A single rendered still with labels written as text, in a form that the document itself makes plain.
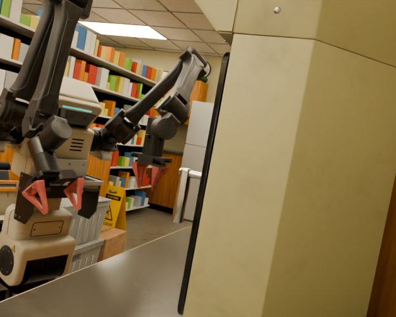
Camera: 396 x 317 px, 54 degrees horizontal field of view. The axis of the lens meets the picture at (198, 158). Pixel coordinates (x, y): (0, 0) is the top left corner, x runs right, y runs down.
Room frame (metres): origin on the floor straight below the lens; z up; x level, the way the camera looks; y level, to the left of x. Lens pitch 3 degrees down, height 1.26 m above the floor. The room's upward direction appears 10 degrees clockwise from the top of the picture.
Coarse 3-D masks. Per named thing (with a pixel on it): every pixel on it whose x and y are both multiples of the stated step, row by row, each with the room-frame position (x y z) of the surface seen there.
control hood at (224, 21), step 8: (200, 0) 0.57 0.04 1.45; (208, 0) 0.56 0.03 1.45; (216, 0) 0.56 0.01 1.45; (224, 0) 0.55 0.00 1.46; (232, 0) 0.55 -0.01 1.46; (200, 8) 0.57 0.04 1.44; (208, 8) 0.56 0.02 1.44; (216, 8) 0.56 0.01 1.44; (224, 8) 0.55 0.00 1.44; (232, 8) 0.55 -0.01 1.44; (208, 16) 0.56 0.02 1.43; (216, 16) 0.56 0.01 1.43; (224, 16) 0.55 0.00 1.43; (232, 16) 0.55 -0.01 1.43; (216, 24) 0.56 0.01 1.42; (224, 24) 0.55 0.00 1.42; (232, 24) 0.55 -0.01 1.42; (224, 32) 0.55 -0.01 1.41; (232, 32) 0.55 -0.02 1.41; (232, 40) 0.58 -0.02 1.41
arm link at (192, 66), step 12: (192, 60) 1.35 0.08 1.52; (180, 72) 1.32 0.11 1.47; (192, 72) 1.28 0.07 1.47; (204, 72) 1.40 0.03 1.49; (180, 84) 1.18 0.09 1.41; (192, 84) 1.24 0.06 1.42; (180, 96) 1.13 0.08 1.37; (168, 108) 1.08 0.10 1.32; (180, 108) 1.09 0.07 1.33; (180, 120) 1.10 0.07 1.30
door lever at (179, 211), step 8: (184, 168) 0.61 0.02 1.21; (184, 176) 0.61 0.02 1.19; (192, 176) 0.60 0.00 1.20; (200, 176) 0.60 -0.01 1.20; (184, 184) 0.61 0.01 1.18; (184, 192) 0.61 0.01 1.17; (176, 200) 0.61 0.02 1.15; (184, 200) 0.61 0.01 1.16; (176, 208) 0.61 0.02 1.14; (184, 208) 0.61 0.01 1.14; (176, 216) 0.61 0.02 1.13
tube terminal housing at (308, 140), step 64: (256, 0) 0.54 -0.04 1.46; (320, 0) 0.51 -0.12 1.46; (384, 0) 0.55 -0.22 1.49; (256, 64) 0.53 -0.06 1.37; (320, 64) 0.51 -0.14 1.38; (384, 64) 0.56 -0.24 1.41; (256, 128) 0.53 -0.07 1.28; (320, 128) 0.52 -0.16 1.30; (384, 128) 0.57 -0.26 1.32; (256, 192) 0.52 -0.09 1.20; (320, 192) 0.53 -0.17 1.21; (384, 192) 0.58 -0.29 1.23; (256, 256) 0.51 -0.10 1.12; (320, 256) 0.54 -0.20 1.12
